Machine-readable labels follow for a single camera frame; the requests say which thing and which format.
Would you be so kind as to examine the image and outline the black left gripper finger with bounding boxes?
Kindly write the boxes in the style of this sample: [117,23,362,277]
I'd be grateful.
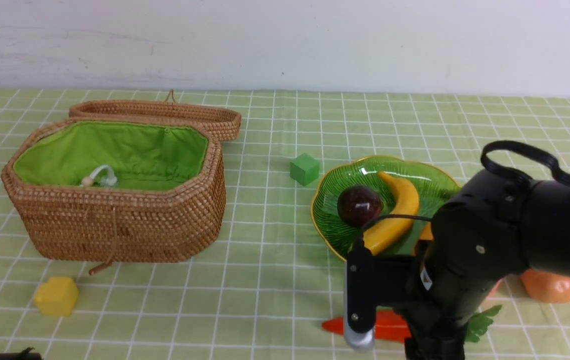
[0,347,43,360]

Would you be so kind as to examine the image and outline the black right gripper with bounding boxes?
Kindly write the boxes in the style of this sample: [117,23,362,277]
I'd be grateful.
[375,240,490,351]

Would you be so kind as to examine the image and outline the orange plastic carrot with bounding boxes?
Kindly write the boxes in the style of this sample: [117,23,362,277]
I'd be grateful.
[321,305,503,344]

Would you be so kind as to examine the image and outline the yellow plastic banana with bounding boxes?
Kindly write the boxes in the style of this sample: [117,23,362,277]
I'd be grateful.
[358,171,420,256]

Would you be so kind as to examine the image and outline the brown plastic potato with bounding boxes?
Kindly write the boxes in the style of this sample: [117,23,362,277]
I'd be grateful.
[519,269,570,305]

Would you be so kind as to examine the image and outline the purple plastic mangosteen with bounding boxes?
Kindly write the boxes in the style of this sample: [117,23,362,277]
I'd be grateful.
[337,184,384,228]

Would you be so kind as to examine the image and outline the orange plastic mango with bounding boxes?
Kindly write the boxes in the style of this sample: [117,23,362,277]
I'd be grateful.
[412,222,434,255]

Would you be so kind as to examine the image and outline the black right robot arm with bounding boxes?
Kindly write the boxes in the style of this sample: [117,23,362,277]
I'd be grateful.
[349,140,570,360]

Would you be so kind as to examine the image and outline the green leaf glass plate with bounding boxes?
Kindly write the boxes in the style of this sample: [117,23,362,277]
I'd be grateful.
[311,155,460,260]

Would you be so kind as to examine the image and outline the green checkered tablecloth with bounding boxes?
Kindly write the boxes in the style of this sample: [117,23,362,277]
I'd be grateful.
[0,89,570,360]

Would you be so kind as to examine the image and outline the woven wicker basket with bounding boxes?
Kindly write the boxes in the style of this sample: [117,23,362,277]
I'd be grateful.
[0,117,227,266]

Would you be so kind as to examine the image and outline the white bead clasp loop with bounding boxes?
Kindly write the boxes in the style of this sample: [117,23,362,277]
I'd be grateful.
[80,164,118,188]

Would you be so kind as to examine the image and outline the green foam cube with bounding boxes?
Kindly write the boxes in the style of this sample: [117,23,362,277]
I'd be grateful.
[289,153,320,186]

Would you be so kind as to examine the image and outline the wicker basket lid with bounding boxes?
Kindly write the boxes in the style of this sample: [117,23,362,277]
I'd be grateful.
[68,89,243,141]

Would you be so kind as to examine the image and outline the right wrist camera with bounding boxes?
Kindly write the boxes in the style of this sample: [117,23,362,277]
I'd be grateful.
[343,240,375,353]

